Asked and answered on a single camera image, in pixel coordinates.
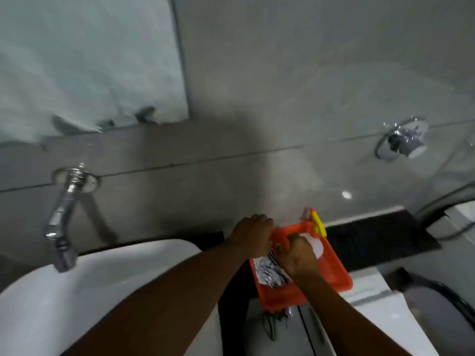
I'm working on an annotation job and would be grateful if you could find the wall mirror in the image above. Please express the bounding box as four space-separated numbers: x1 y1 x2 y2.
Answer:
0 0 192 146

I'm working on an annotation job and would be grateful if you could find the person's left forearm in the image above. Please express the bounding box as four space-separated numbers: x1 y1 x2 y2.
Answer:
61 239 257 356

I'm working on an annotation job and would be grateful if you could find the white round soap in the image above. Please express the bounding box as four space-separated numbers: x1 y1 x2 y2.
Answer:
300 233 324 259

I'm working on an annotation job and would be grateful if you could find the black curved pipe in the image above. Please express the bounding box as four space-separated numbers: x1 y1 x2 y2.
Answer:
403 270 475 331

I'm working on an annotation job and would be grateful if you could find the chrome wall faucet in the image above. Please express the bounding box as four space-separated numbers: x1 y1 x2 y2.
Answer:
45 163 101 273

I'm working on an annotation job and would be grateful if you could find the white ceramic sink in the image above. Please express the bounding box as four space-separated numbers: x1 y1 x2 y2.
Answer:
0 239 223 356

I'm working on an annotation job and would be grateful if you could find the person's left hand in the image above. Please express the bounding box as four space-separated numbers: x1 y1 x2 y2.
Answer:
226 214 276 261

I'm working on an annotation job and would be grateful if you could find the person's right hand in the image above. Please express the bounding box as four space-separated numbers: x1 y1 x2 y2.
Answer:
276 233 323 281

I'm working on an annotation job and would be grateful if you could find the grey flexible hose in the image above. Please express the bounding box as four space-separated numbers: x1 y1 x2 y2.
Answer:
413 181 475 242

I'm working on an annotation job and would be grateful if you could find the yellow plastic brush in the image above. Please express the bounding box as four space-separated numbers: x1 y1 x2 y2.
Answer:
309 208 327 238

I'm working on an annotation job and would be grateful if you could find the orange plastic tray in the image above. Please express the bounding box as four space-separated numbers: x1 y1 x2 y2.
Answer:
249 222 354 313

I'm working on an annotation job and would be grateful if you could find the person's right forearm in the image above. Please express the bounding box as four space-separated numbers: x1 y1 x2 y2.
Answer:
292 270 413 356

